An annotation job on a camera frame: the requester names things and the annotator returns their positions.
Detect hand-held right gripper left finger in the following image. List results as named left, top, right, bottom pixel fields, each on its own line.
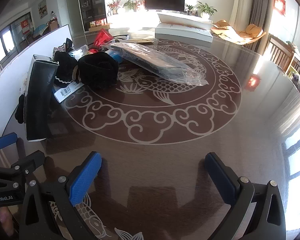
left=19, top=151, right=102, bottom=240

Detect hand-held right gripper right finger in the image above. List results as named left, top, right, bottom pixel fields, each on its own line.
left=204, top=152, right=287, bottom=240

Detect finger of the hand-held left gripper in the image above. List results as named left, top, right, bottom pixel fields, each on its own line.
left=0, top=133, right=18, bottom=164
left=11, top=151, right=46, bottom=180

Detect tall black box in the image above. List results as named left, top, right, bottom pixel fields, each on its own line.
left=24, top=54, right=60, bottom=142

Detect blue and white medicine box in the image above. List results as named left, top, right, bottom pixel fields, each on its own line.
left=53, top=49, right=123, bottom=103

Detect black cloth with lace trim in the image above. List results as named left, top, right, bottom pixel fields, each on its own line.
left=51, top=51, right=78, bottom=88

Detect phone case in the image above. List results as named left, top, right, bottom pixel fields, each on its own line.
left=109, top=42, right=208, bottom=87

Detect red foil packet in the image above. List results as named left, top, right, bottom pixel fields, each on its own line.
left=93, top=28, right=114, bottom=48

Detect person's left hand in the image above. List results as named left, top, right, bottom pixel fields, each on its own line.
left=0, top=207, right=14, bottom=233

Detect white partition board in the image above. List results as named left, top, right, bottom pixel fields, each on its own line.
left=0, top=24, right=73, bottom=138

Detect wooden slatted chair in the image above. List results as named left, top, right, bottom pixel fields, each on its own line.
left=264, top=34, right=300, bottom=72

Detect cardboard box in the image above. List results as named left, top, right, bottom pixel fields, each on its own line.
left=87, top=22, right=113, bottom=32

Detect lounge chair with orange cushions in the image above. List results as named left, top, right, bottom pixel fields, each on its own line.
left=211, top=19, right=267, bottom=47

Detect flat white box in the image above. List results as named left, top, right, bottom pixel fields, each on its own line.
left=154, top=22, right=214, bottom=43

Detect dark glass display cabinet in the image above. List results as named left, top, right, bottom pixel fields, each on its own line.
left=77, top=0, right=108, bottom=32

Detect white box lid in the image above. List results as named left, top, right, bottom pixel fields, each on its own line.
left=157, top=12, right=213, bottom=30

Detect white television console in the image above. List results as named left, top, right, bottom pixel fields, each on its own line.
left=106, top=10, right=210, bottom=29

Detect green plant in white pot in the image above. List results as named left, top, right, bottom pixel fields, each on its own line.
left=194, top=1, right=218, bottom=19

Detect red flowers in vase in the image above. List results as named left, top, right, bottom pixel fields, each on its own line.
left=107, top=0, right=122, bottom=15

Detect grey curtain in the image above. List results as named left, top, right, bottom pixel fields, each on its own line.
left=249, top=0, right=275, bottom=50

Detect leafy green plant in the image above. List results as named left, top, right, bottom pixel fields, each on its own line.
left=122, top=0, right=138, bottom=12

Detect black television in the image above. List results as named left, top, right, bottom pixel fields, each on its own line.
left=144, top=0, right=186, bottom=12

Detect framed wall painting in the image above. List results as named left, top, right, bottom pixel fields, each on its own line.
left=37, top=0, right=48, bottom=18

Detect black frame eyeglasses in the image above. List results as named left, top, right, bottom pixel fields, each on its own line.
left=110, top=34, right=130, bottom=43

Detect red wall hanging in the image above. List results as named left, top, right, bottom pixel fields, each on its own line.
left=274, top=0, right=286, bottom=17

